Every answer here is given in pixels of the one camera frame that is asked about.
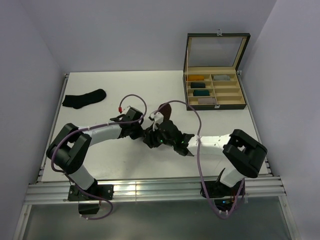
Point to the orange rolled sock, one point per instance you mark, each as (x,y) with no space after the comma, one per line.
(195,78)

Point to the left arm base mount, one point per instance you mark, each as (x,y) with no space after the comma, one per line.
(90,201)

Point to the black compartment storage box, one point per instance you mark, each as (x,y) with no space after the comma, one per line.
(211,78)

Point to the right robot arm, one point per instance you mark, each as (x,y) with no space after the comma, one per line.
(245,154)

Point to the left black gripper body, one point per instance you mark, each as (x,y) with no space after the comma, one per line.
(137,131)

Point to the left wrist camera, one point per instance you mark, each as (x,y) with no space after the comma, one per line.
(122,117)

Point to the dark rolled sock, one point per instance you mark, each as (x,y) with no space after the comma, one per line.
(197,85)

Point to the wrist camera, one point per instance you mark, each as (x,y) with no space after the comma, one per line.
(122,117)
(157,118)

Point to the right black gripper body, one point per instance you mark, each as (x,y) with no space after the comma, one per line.
(156,138)

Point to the pink-grey rolled sock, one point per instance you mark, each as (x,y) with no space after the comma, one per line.
(207,101)

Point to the aluminium frame rail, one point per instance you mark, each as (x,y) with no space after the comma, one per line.
(157,190)

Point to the black sock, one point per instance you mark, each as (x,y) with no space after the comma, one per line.
(80,101)

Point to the light grey rolled sock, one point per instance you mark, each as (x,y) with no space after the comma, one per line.
(222,77)

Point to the teal rolled sock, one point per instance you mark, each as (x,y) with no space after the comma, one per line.
(201,93)

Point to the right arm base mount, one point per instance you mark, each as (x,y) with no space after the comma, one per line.
(225,195)

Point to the brown striped sock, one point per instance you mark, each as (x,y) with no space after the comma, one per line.
(166,110)

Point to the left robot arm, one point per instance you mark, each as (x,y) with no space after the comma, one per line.
(69,148)

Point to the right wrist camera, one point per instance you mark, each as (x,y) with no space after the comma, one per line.
(157,118)

